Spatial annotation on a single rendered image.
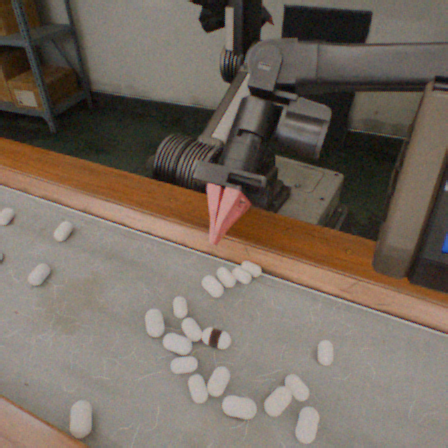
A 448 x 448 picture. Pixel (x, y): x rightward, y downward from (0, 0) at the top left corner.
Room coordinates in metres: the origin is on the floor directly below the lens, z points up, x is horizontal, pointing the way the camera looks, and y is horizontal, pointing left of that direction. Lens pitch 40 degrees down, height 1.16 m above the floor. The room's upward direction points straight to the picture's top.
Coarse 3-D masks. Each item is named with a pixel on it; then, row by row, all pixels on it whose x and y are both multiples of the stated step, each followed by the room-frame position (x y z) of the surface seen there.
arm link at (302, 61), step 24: (288, 48) 0.52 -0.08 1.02; (312, 48) 0.52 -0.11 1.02; (336, 48) 0.52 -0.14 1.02; (360, 48) 0.51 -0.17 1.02; (384, 48) 0.51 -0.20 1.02; (408, 48) 0.50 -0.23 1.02; (432, 48) 0.50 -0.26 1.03; (288, 72) 0.50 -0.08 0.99; (312, 72) 0.50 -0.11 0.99; (336, 72) 0.50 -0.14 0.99; (360, 72) 0.49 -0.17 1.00; (384, 72) 0.49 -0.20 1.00; (408, 72) 0.48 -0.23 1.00; (432, 72) 0.48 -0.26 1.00
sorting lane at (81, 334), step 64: (0, 192) 0.59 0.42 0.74; (64, 256) 0.42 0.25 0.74; (128, 256) 0.42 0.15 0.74; (192, 256) 0.42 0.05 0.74; (0, 320) 0.30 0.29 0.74; (64, 320) 0.31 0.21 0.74; (128, 320) 0.31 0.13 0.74; (256, 320) 0.31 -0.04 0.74; (320, 320) 0.31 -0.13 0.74; (384, 320) 0.31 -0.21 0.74; (0, 384) 0.22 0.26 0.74; (64, 384) 0.22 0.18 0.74; (128, 384) 0.22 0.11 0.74; (256, 384) 0.22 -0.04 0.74; (320, 384) 0.22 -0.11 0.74; (384, 384) 0.22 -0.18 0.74
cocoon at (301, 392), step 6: (288, 378) 0.22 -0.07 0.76; (294, 378) 0.22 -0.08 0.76; (288, 384) 0.21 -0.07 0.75; (294, 384) 0.21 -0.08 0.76; (300, 384) 0.21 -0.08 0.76; (294, 390) 0.20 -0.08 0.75; (300, 390) 0.20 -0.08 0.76; (306, 390) 0.20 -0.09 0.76; (294, 396) 0.20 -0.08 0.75; (300, 396) 0.20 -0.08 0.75; (306, 396) 0.20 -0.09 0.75
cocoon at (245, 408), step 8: (224, 400) 0.19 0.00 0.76; (232, 400) 0.19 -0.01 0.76; (240, 400) 0.19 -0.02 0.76; (248, 400) 0.19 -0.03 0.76; (224, 408) 0.18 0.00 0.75; (232, 408) 0.18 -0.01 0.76; (240, 408) 0.18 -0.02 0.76; (248, 408) 0.18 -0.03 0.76; (256, 408) 0.19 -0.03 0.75; (240, 416) 0.18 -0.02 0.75; (248, 416) 0.18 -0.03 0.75
